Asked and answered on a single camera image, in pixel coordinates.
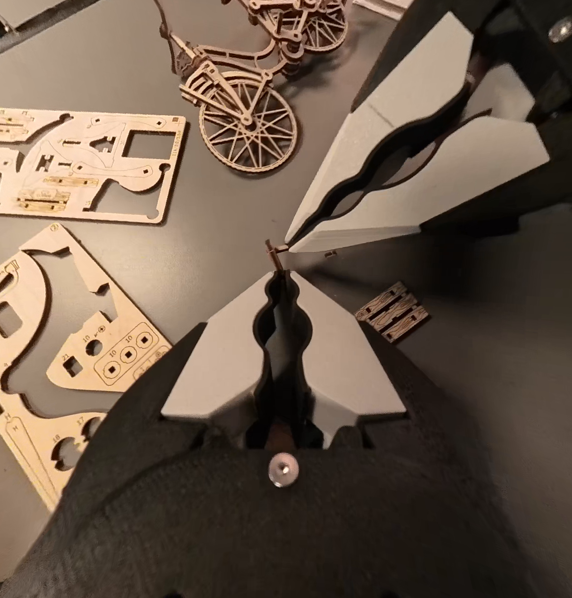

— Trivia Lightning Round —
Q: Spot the wooden bicycle model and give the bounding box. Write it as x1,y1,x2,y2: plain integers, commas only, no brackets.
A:
152,0,349,176

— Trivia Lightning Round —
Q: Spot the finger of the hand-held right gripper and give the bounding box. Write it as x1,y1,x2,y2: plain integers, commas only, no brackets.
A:
285,11,476,241
288,63,550,255

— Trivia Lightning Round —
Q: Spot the large wooden parts sheet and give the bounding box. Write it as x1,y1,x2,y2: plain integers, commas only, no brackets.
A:
0,223,174,512

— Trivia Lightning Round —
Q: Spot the rectangular wooden parts sheet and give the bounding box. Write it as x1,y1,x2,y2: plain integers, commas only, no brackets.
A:
0,107,187,225

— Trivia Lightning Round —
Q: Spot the small slatted wooden panel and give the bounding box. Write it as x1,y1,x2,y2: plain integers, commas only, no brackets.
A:
354,282,429,344

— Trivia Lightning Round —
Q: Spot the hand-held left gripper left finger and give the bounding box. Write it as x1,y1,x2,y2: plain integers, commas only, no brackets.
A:
161,270,279,450

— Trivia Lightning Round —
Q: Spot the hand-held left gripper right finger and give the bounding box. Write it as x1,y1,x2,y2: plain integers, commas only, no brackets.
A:
281,270,407,450

